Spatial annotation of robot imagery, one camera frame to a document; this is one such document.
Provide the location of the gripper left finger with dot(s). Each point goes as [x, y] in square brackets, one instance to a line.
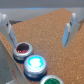
[7, 27]

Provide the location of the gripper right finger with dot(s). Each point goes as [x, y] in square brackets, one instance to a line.
[70, 29]

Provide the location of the red button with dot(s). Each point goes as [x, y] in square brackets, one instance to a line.
[22, 49]

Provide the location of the blue button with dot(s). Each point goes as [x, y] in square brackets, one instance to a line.
[35, 64]

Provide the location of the green button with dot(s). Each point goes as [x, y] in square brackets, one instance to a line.
[52, 81]

